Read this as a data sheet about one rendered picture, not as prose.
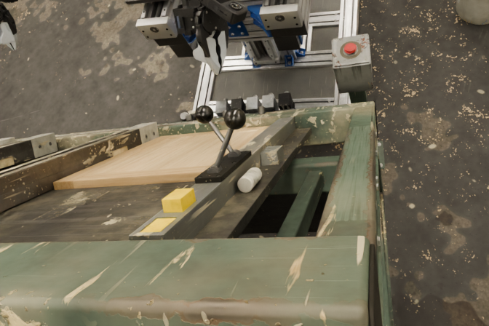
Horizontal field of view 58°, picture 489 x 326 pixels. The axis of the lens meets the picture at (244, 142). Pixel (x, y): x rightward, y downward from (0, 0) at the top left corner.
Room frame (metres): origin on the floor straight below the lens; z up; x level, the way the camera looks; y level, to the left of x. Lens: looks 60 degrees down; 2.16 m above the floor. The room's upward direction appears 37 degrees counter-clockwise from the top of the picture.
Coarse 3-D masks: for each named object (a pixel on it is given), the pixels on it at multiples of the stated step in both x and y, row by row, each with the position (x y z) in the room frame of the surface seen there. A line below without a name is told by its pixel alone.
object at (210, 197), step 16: (272, 128) 0.61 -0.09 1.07; (288, 128) 0.62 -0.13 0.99; (256, 144) 0.51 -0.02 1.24; (272, 144) 0.52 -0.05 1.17; (256, 160) 0.44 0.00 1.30; (240, 176) 0.38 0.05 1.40; (208, 192) 0.33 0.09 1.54; (224, 192) 0.34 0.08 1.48; (192, 208) 0.29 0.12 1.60; (208, 208) 0.30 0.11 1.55; (144, 224) 0.29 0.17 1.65; (176, 224) 0.26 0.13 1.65; (192, 224) 0.27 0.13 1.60
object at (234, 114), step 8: (232, 112) 0.42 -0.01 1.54; (240, 112) 0.41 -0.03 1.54; (224, 120) 0.42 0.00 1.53; (232, 120) 0.41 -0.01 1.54; (240, 120) 0.40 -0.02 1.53; (232, 128) 0.40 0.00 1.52; (224, 144) 0.40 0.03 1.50; (224, 152) 0.40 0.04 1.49; (216, 160) 0.40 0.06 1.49; (216, 168) 0.38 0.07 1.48
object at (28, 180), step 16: (128, 128) 0.98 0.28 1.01; (144, 128) 0.95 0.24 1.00; (80, 144) 0.87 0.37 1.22; (96, 144) 0.83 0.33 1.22; (112, 144) 0.85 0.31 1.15; (128, 144) 0.88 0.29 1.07; (48, 160) 0.74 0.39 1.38; (64, 160) 0.75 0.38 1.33; (80, 160) 0.77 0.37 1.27; (96, 160) 0.79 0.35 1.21; (0, 176) 0.68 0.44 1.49; (16, 176) 0.68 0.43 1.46; (32, 176) 0.70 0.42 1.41; (48, 176) 0.71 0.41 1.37; (64, 176) 0.72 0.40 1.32; (0, 192) 0.65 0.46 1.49; (16, 192) 0.66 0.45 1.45; (32, 192) 0.67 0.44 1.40; (0, 208) 0.62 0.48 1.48
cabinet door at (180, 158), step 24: (144, 144) 0.89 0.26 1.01; (168, 144) 0.82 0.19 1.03; (192, 144) 0.74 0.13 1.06; (216, 144) 0.67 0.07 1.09; (240, 144) 0.60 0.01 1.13; (96, 168) 0.73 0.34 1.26; (120, 168) 0.68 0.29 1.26; (144, 168) 0.62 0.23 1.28; (168, 168) 0.56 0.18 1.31; (192, 168) 0.51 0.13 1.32
